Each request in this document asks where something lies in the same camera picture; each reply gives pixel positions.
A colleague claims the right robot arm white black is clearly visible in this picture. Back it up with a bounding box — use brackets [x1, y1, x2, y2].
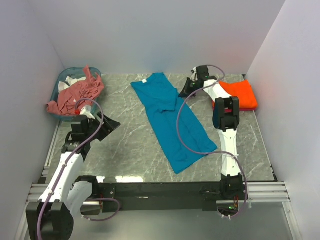
[179, 65, 244, 200]

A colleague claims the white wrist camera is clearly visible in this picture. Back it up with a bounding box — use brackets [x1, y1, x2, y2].
[190, 67, 198, 82]
[74, 105, 95, 120]

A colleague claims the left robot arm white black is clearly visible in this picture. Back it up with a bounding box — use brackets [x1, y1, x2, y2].
[26, 112, 121, 240]

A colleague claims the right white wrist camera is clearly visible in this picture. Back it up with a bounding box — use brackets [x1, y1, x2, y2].
[190, 67, 198, 82]

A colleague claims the black base beam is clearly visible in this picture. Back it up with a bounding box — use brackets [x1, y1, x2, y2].
[99, 181, 245, 211]

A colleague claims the teal blue t shirt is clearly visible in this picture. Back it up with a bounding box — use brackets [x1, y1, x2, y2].
[131, 73, 218, 174]

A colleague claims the white garment in basket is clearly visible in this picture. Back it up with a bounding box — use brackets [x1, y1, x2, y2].
[58, 76, 86, 93]

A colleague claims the salmon pink t shirt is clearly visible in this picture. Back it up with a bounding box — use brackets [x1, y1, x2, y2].
[46, 65, 105, 120]

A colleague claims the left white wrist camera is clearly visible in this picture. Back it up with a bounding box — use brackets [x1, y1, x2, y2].
[74, 105, 95, 120]

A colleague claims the aluminium frame rail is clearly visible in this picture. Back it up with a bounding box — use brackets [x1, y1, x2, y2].
[217, 181, 291, 204]

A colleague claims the teal plastic basket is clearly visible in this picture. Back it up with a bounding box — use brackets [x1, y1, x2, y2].
[49, 65, 102, 122]

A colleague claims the folded orange t shirt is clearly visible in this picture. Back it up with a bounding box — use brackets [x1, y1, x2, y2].
[220, 79, 257, 102]

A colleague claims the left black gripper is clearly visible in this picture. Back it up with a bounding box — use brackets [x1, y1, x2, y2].
[85, 111, 120, 142]

